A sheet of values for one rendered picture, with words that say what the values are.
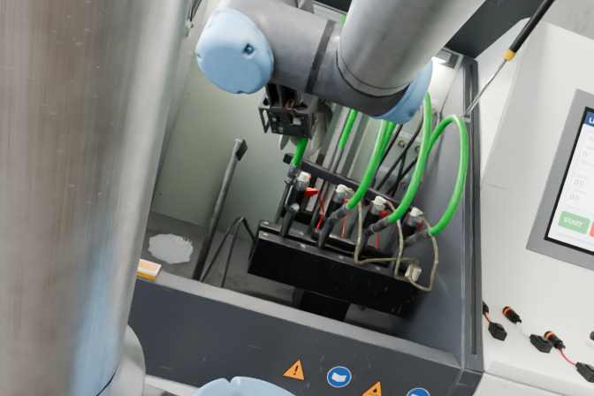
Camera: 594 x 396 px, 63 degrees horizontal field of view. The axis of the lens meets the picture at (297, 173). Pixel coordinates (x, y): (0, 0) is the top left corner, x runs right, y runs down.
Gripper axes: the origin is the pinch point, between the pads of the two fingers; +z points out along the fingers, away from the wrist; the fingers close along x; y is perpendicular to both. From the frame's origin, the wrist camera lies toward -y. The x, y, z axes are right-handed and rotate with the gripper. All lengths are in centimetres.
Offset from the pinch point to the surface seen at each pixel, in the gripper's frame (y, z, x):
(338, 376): 28.6, 22.7, 10.9
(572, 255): -11, 38, 51
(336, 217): 1.9, 19.3, 4.2
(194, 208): -7, 43, -37
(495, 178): -17.8, 24.8, 32.5
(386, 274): 5.0, 31.9, 14.6
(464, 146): -11.1, 8.9, 24.6
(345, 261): 5.6, 28.8, 6.4
